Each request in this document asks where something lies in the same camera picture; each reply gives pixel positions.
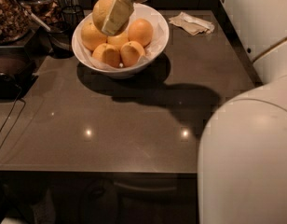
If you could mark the black appliance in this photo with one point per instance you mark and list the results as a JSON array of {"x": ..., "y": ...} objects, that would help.
[{"x": 16, "y": 72}]

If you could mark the large glass snack jar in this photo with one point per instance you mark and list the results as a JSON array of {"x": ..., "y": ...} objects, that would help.
[{"x": 14, "y": 23}]

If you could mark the black mesh cup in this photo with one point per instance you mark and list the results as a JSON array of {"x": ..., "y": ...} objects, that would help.
[{"x": 73, "y": 15}]

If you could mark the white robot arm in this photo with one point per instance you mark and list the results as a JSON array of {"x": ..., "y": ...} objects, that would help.
[{"x": 242, "y": 156}]

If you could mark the white handled utensil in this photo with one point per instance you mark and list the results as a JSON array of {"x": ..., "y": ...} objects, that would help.
[{"x": 32, "y": 16}]

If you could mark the yellow taped gripper finger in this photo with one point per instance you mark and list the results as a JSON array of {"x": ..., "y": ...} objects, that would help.
[{"x": 117, "y": 17}]

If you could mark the orange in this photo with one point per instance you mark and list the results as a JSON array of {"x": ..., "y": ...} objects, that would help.
[
  {"x": 141, "y": 31},
  {"x": 117, "y": 41},
  {"x": 91, "y": 37},
  {"x": 100, "y": 11},
  {"x": 107, "y": 53},
  {"x": 131, "y": 52}
]

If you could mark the crumpled paper napkins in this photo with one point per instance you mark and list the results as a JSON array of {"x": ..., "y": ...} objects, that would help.
[{"x": 191, "y": 24}]

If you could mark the dark glass cup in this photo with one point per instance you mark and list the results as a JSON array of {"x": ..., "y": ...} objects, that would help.
[{"x": 60, "y": 38}]

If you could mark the white ceramic bowl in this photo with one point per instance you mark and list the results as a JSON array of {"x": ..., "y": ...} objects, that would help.
[{"x": 140, "y": 12}]

